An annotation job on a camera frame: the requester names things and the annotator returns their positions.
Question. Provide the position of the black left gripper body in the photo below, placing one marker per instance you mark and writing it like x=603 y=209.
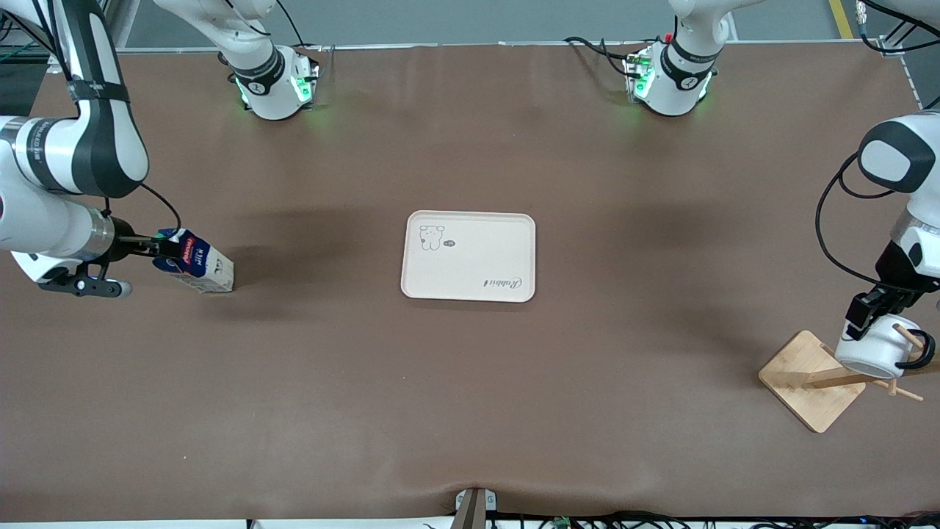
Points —
x=893 y=275

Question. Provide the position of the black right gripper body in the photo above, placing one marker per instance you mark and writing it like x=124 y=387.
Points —
x=125 y=246

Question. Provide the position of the blue milk carton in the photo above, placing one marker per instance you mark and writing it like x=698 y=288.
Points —
x=200 y=263

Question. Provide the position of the white smiley mug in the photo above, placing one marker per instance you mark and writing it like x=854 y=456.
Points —
x=877 y=353

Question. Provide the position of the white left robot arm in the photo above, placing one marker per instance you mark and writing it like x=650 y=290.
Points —
x=896 y=154

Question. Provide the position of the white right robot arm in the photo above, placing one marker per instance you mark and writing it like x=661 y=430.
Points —
x=95 y=147

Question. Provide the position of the cream rabbit print tray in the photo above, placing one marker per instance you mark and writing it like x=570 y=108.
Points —
x=470 y=264

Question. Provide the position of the wooden mug rack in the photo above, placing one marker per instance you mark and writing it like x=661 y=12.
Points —
x=808 y=389

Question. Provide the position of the brown table cover mat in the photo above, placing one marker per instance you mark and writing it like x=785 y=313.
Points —
x=470 y=404

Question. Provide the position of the grey camera stand bracket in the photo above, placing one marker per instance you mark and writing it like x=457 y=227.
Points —
x=474 y=510

